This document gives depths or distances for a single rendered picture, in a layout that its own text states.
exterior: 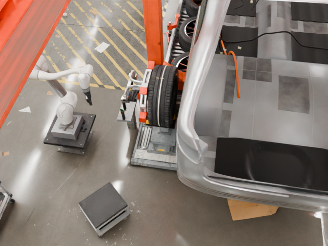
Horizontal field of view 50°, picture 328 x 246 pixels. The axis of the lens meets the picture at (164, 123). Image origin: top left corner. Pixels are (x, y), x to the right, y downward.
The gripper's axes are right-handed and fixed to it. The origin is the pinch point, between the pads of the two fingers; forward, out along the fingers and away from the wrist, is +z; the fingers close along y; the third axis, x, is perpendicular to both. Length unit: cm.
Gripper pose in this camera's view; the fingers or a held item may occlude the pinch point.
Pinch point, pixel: (90, 103)
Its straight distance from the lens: 397.0
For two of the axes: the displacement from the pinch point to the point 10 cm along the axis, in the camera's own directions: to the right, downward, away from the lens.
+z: 0.6, 6.4, 7.7
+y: -1.0, 7.7, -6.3
